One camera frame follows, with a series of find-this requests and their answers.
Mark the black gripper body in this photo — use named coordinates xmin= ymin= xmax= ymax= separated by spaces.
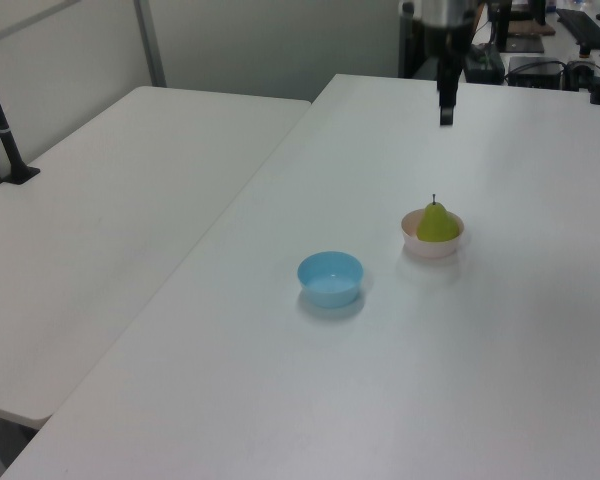
xmin=420 ymin=18 xmax=475 ymax=60

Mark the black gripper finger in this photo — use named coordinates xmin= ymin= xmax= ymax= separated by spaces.
xmin=435 ymin=53 xmax=465 ymax=127

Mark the green pear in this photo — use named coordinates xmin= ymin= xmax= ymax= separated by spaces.
xmin=416 ymin=194 xmax=461 ymax=244

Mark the pink plastic bowl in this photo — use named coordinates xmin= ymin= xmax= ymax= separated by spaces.
xmin=399 ymin=209 xmax=466 ymax=260

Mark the blue plastic bowl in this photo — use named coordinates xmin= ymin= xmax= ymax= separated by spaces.
xmin=296 ymin=251 xmax=365 ymax=309

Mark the green circuit device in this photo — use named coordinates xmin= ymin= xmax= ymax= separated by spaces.
xmin=465 ymin=43 xmax=505 ymax=85

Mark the black flat plate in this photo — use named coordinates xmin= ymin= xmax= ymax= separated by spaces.
xmin=498 ymin=33 xmax=547 ymax=56

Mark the brown board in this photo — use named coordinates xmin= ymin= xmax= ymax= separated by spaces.
xmin=504 ymin=16 xmax=557 ymax=37

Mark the black electronics box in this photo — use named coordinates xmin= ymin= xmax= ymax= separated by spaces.
xmin=506 ymin=55 xmax=567 ymax=90

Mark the black keyboard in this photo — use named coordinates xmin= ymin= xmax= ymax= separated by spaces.
xmin=554 ymin=7 xmax=600 ymax=52

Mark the black vertical post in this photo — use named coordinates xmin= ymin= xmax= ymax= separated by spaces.
xmin=398 ymin=0 xmax=423 ymax=80

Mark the black and silver mount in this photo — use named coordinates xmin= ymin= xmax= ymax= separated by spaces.
xmin=563 ymin=41 xmax=600 ymax=92

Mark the grey partition post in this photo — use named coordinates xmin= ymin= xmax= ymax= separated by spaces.
xmin=132 ymin=0 xmax=168 ymax=90

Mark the black camera stand pole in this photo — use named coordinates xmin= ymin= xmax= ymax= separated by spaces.
xmin=0 ymin=43 xmax=42 ymax=187

